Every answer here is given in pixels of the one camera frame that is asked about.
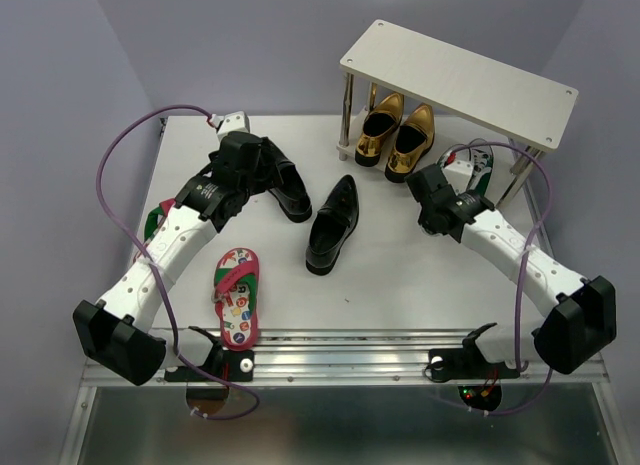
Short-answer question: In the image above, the aluminium rail frame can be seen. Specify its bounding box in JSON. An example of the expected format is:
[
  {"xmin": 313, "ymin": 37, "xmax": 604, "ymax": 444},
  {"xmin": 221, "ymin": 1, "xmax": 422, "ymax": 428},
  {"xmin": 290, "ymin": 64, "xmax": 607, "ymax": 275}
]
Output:
[{"xmin": 61, "ymin": 330, "xmax": 634, "ymax": 464}]

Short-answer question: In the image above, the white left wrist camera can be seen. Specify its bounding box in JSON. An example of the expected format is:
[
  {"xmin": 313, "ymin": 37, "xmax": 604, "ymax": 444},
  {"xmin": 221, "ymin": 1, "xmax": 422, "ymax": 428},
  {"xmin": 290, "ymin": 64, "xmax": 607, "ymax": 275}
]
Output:
[{"xmin": 215, "ymin": 111, "xmax": 251, "ymax": 139}]

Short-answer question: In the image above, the right gold loafer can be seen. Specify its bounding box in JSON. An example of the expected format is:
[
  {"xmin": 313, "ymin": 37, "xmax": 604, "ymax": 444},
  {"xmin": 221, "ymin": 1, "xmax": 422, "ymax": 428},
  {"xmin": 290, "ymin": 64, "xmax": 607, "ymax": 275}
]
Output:
[{"xmin": 384, "ymin": 103, "xmax": 435, "ymax": 183}]

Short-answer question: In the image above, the black loafer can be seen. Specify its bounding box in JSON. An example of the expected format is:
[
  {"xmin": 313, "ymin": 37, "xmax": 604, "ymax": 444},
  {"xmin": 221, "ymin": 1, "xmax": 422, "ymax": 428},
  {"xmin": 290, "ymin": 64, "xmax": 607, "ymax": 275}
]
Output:
[
  {"xmin": 305, "ymin": 174, "xmax": 360, "ymax": 276},
  {"xmin": 261, "ymin": 137, "xmax": 312, "ymax": 223}
]

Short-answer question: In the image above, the pink flip-flop front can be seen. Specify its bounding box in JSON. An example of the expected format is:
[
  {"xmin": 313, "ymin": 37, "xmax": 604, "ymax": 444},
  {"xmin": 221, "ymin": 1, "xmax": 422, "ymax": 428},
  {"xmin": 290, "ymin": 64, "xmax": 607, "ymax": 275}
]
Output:
[{"xmin": 212, "ymin": 247, "xmax": 260, "ymax": 352}]

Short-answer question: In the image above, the left gold loafer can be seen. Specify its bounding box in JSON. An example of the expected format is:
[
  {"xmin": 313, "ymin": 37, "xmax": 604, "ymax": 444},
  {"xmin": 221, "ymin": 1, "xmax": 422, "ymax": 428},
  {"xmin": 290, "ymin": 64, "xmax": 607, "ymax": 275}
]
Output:
[{"xmin": 355, "ymin": 92, "xmax": 404, "ymax": 167}]

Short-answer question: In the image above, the gold loafer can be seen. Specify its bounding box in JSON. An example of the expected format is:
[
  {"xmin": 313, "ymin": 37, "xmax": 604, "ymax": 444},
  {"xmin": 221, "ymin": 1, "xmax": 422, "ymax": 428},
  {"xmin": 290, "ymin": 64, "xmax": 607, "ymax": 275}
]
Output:
[
  {"xmin": 384, "ymin": 103, "xmax": 435, "ymax": 183},
  {"xmin": 355, "ymin": 92, "xmax": 404, "ymax": 167}
]

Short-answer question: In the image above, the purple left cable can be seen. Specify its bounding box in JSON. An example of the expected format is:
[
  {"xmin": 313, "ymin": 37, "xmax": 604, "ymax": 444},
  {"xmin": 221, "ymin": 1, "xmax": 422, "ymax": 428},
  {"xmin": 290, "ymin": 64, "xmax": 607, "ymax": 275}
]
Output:
[{"xmin": 97, "ymin": 103, "xmax": 264, "ymax": 420}]

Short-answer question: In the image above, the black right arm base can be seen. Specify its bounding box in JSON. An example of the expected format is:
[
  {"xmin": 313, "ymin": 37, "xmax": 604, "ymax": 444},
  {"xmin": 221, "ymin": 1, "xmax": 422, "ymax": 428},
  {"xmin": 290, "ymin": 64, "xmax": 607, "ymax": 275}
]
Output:
[{"xmin": 422, "ymin": 323, "xmax": 520, "ymax": 383}]

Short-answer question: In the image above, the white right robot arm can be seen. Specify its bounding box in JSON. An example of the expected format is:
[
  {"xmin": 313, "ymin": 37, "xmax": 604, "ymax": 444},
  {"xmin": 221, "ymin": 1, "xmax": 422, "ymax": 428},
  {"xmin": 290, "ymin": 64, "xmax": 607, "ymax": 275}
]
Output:
[{"xmin": 406, "ymin": 165, "xmax": 617, "ymax": 381}]

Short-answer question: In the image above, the green sneaker with laces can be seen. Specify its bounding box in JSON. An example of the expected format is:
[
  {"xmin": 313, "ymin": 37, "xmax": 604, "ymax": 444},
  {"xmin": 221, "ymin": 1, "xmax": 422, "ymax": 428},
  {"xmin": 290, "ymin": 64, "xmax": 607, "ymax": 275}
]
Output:
[{"xmin": 466, "ymin": 138, "xmax": 494, "ymax": 195}]

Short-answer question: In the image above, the pink flip-flop left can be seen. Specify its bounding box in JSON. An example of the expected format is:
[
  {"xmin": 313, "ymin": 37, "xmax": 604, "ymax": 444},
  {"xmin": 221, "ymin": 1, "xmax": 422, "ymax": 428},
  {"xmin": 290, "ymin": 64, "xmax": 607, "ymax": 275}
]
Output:
[{"xmin": 143, "ymin": 198, "xmax": 175, "ymax": 242}]

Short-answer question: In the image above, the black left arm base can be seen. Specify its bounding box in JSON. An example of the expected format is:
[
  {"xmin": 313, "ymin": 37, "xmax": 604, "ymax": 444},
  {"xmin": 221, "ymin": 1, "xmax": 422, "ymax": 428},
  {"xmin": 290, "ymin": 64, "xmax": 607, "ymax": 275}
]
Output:
[{"xmin": 164, "ymin": 326, "xmax": 255, "ymax": 383}]

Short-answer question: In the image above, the white two-tier shoe shelf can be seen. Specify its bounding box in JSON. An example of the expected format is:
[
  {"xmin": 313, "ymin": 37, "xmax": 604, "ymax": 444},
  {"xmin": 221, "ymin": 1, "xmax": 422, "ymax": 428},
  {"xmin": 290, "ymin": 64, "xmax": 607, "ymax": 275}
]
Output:
[{"xmin": 337, "ymin": 20, "xmax": 578, "ymax": 206}]

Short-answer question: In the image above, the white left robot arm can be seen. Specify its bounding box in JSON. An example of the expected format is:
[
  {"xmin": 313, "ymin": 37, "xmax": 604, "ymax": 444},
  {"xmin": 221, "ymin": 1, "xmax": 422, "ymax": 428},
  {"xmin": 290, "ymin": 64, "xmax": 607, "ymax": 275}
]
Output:
[{"xmin": 73, "ymin": 131, "xmax": 282, "ymax": 385}]

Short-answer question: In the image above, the pink flip-flop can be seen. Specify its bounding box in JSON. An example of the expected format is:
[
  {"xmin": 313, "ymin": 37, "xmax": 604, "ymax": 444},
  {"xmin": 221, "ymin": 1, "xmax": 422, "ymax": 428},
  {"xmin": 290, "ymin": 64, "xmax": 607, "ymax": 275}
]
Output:
[
  {"xmin": 143, "ymin": 198, "xmax": 175, "ymax": 242},
  {"xmin": 212, "ymin": 247, "xmax": 260, "ymax": 352}
]

